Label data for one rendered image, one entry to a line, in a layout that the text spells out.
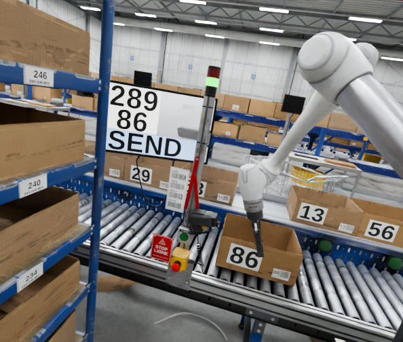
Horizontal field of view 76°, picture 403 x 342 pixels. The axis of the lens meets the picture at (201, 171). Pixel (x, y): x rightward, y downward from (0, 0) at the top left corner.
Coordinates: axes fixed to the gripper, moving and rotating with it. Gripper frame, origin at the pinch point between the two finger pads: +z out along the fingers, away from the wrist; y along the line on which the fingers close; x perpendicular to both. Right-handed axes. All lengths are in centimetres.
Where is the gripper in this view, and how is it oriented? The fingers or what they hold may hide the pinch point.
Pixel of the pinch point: (260, 249)
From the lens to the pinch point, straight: 130.5
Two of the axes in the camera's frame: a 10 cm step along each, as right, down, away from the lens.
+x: 9.6, -1.3, -2.5
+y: -2.2, 2.3, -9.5
